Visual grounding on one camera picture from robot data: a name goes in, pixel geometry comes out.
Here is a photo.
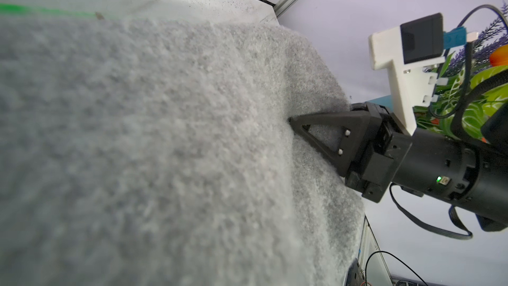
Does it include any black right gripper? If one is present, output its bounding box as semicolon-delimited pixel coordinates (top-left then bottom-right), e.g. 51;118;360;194
289;103;507;225

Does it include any grey scarf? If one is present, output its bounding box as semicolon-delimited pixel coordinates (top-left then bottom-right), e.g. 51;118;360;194
1;16;364;285

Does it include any green plastic basket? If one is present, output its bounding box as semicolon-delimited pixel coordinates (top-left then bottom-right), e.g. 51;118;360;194
1;3;103;18

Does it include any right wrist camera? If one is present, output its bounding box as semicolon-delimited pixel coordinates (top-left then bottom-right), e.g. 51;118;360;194
369;13;479;135

